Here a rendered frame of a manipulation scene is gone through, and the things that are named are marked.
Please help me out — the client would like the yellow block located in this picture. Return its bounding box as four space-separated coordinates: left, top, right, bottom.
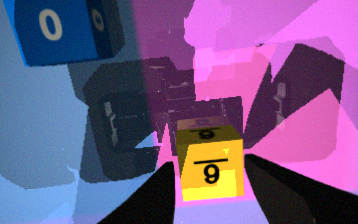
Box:
176 125 244 201

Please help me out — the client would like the blue block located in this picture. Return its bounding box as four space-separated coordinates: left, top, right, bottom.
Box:
2 0 114 68

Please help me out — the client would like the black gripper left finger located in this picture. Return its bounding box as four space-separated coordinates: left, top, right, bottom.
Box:
97 161 176 224

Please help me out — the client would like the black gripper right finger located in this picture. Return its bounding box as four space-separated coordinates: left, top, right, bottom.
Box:
244 153 358 224

